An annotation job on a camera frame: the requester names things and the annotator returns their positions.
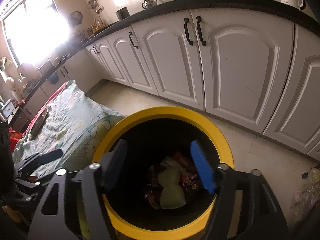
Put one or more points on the yellow-green cushion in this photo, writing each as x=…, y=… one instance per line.
x=12, y=215

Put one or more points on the colourful candy wrapper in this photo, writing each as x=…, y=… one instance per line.
x=191, y=181

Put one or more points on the black kitchen countertop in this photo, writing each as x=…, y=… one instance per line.
x=200, y=2

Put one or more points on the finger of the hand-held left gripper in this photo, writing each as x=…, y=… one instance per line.
x=52, y=154

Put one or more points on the small hanging utensil rack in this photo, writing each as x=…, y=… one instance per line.
x=95, y=3

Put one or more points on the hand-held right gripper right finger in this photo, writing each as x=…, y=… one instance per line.
x=202, y=167

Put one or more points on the yellow oil bottles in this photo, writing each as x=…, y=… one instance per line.
x=96, y=26

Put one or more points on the white foam fruit net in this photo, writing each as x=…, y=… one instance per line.
x=171, y=192

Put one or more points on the kitchen window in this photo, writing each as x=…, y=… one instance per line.
x=35, y=27

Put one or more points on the small wall fan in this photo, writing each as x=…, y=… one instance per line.
x=75, y=18

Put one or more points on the red snack packet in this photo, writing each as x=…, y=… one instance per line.
x=186, y=163

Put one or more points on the metal kettle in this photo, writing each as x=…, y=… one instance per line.
x=149, y=3

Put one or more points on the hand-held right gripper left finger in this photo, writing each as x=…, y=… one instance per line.
x=117, y=160

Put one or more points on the clear plastic bag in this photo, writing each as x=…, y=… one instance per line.
x=305, y=197

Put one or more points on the cartoon printed blanket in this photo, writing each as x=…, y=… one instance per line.
x=70, y=120

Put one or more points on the blue hanging basin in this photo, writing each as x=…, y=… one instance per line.
x=53, y=78

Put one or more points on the metal cooking pot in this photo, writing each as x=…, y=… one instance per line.
x=45, y=68

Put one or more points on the dark metal canister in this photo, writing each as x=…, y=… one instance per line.
x=122, y=13

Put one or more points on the yellow trash bin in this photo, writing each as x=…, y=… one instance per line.
x=162, y=112

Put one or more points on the red floral cushion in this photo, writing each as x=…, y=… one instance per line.
x=15, y=136

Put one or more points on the white hanging bag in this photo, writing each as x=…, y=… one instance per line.
x=10, y=80

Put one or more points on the small black object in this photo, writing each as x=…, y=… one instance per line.
x=304, y=175

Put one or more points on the dark metal plate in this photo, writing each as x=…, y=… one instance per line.
x=37, y=125

